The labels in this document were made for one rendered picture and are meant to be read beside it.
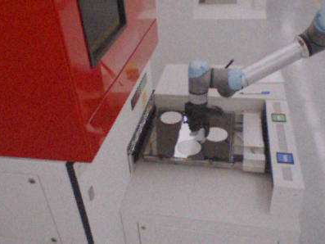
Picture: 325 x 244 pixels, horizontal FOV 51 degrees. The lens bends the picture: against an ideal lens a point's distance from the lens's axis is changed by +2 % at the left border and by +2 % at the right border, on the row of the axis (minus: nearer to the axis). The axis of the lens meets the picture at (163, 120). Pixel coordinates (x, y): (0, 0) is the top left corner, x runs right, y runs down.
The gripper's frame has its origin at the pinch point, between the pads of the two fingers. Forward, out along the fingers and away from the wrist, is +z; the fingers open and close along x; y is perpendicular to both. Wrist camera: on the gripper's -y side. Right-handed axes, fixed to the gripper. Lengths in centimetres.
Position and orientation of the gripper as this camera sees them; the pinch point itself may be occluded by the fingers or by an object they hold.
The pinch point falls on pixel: (202, 139)
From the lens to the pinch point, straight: 141.5
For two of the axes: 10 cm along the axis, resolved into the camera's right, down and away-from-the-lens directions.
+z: 0.6, 8.2, 5.6
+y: -9.1, 2.8, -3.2
